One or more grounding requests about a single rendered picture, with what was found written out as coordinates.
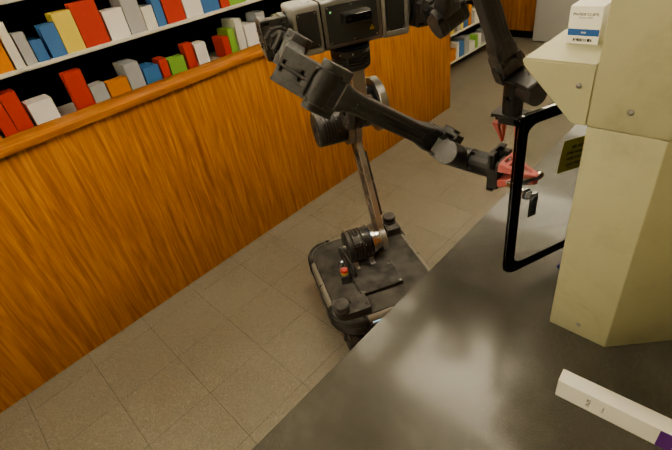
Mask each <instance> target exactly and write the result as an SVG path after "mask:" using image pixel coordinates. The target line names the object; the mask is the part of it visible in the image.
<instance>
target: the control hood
mask: <svg viewBox="0 0 672 450"><path fill-rule="evenodd" d="M567 31H568V28H567V29H566V30H564V31H563V32H561V33H560V34H558V35H557V36H555V37H554V38H553V39H551V40H550V41H548V42H547V43H545V44H544V45H542V46H541V47H539V48H538V49H536V50H535V51H533V52H532V53H531V54H529V55H528V56H526V57H525V58H524V59H523V62H524V66H525V67H526V68H527V69H528V71H529V72H530V73H531V74H532V75H533V77H534V78H535V79H536V80H537V82H538V83H539V84H540V85H541V87H542V88H543V89H544V90H545V92H546V93H547V94H548V95H549V97H550V98H551V99H552V100H553V101H554V103H555V104H556V105H557V106H558V108H559V109H560V110H561V111H562V113H563V114H564V115H565V116H566V118H567V119H568V120H569V121H570V122H572V123H573V124H578V125H584V126H586V125H587V124H588V120H589V115H590V110H591V105H592V99H593V94H594V89H595V84H596V79H597V74H598V68H599V63H600V58H601V53H602V48H603V42H604V40H603V41H602V42H600V43H599V44H598V45H589V44H574V43H566V38H567Z"/></svg>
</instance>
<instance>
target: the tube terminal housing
mask: <svg viewBox="0 0 672 450"><path fill-rule="evenodd" d="M550 322H552V323H554V324H556V325H558V326H560V327H563V328H565V329H567V330H569V331H571V332H573V333H575V334H577V335H580V336H582V337H584V338H586V339H588V340H590V341H592V342H594V343H597V344H599V345H601V346H603V347H610V346H620V345H629V344H639V343H649V342H658V341H668V340H672V0H612V1H611V6H610V11H609V17H608V22H607V27H606V32H605V37H604V42H603V48H602V53H601V58H600V63H599V68H598V74H597V79H596V84H595V89H594V94H593V99H592V105H591V110H590V115H589V120H588V127H587V129H586V135H585V140H584V145H583V150H582V155H581V160H580V166H579V171H578V176H577V181H576V186H575V192H574V197H573V202H572V207H571V212H570V218H569V223H568V228H567V233H566V238H565V243H564V249H563V254H562V259H561V264H560V269H559V275H558V280H557V285H556V290H555V295H554V300H553V306H552V311H551V316H550Z"/></svg>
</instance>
